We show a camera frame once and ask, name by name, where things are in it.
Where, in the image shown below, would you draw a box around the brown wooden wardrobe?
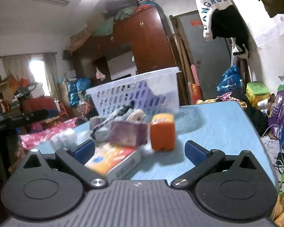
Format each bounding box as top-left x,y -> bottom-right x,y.
71,6 -> 175,79

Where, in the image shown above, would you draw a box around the purple tissue pack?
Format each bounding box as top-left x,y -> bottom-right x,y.
129,80 -> 167,115

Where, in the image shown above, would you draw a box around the clear plastic wrapped bundle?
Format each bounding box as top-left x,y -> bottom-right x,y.
90,109 -> 149,147

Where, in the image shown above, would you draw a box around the blue plastic bag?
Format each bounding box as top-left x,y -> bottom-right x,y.
216,65 -> 242,96

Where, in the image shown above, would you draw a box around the grey door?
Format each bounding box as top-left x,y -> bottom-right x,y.
176,10 -> 231,100

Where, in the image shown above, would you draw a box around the white orange medicine box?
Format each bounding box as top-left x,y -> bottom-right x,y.
85,143 -> 142,181

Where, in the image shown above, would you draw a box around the green yellow box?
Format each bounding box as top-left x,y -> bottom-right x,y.
246,81 -> 270,107

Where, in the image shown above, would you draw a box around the purple soap packet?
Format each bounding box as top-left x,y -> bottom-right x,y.
108,120 -> 148,147

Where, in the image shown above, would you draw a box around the window curtains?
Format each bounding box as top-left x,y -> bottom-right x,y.
0,52 -> 59,100

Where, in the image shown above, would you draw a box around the white plastic basket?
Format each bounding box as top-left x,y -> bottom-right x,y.
86,67 -> 180,117

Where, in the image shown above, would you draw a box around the orange bottle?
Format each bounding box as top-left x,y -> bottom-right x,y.
150,113 -> 176,151

